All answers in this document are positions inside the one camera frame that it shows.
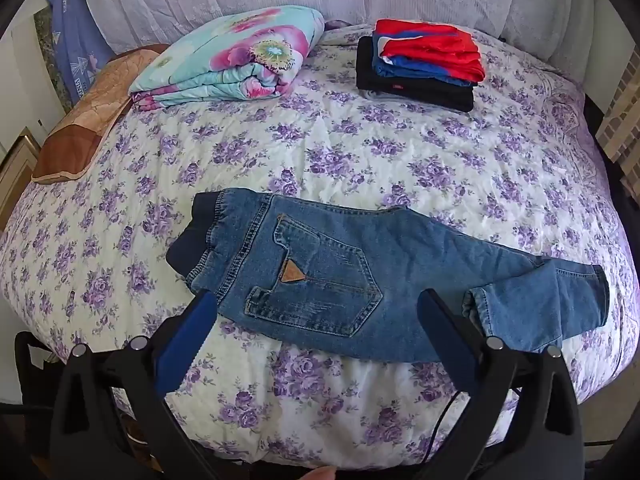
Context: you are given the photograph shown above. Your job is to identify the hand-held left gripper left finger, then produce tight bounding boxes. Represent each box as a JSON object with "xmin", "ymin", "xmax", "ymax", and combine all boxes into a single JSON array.
[{"xmin": 50, "ymin": 290, "xmax": 220, "ymax": 480}]

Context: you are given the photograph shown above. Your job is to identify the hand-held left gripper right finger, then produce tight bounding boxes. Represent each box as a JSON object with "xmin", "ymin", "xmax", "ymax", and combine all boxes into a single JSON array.
[{"xmin": 416, "ymin": 288, "xmax": 587, "ymax": 480}]

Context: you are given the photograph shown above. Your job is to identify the blue denim pants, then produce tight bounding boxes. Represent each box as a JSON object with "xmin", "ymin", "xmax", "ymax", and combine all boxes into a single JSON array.
[{"xmin": 165, "ymin": 187, "xmax": 611, "ymax": 363}]

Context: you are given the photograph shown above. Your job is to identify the bed with purple floral sheet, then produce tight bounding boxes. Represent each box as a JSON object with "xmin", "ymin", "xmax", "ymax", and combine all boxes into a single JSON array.
[{"xmin": 0, "ymin": 25, "xmax": 640, "ymax": 471}]

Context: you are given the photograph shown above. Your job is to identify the black folded garment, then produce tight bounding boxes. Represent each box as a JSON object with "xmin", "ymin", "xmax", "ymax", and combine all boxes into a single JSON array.
[{"xmin": 356, "ymin": 36, "xmax": 475, "ymax": 113}]

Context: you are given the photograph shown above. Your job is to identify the brown pillow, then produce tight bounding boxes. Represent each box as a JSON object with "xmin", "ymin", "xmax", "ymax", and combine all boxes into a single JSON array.
[{"xmin": 31, "ymin": 44, "xmax": 171, "ymax": 183}]

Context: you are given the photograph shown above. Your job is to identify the blue folded garment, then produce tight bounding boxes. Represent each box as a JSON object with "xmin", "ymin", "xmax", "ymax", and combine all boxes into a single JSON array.
[{"xmin": 372, "ymin": 35, "xmax": 476, "ymax": 88}]

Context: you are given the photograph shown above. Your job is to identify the brick pattern panel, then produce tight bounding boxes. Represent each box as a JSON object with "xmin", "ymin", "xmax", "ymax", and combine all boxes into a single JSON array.
[{"xmin": 595, "ymin": 50, "xmax": 640, "ymax": 181}]

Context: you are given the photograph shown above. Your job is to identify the folded floral quilt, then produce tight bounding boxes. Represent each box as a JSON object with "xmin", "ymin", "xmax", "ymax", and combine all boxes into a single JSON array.
[{"xmin": 129, "ymin": 5, "xmax": 326, "ymax": 111}]

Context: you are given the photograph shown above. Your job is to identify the red folded garment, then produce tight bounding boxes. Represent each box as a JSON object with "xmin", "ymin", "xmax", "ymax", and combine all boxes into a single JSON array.
[{"xmin": 372, "ymin": 19, "xmax": 487, "ymax": 83}]

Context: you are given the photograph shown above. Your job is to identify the blue patterned pillow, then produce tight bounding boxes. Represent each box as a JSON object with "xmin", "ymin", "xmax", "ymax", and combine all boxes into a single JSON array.
[{"xmin": 44, "ymin": 0, "xmax": 116, "ymax": 106}]

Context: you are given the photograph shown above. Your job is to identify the wooden frame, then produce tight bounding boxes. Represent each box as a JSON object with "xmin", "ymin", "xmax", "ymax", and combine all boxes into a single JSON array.
[{"xmin": 0, "ymin": 127, "xmax": 41, "ymax": 221}]

